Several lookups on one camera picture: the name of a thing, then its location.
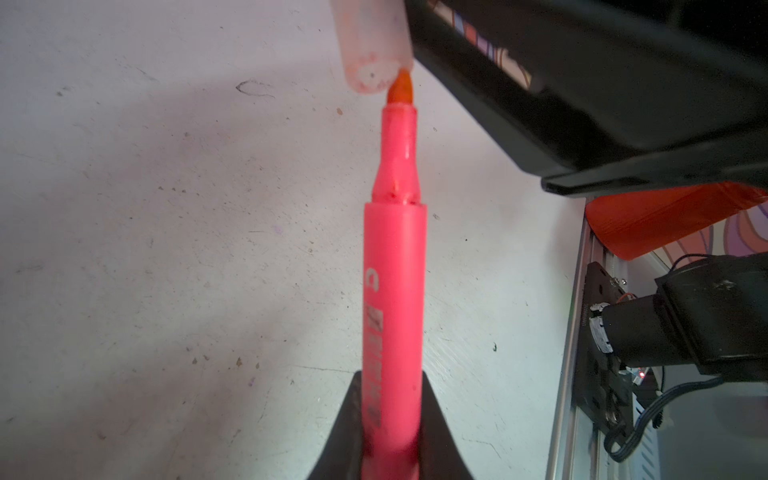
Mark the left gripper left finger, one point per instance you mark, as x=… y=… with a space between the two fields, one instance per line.
x=342 y=455

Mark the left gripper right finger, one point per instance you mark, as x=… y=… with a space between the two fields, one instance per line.
x=439 y=457

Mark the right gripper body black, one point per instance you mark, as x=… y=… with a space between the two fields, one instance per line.
x=607 y=97

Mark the pink pen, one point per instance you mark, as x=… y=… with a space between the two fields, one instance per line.
x=394 y=256

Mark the translucent pen cap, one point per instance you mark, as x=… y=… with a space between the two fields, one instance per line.
x=374 y=42

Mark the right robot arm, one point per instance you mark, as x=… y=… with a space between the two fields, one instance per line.
x=712 y=313

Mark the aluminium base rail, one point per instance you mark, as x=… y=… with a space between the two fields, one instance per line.
x=571 y=451

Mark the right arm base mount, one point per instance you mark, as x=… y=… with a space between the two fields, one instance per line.
x=602 y=389

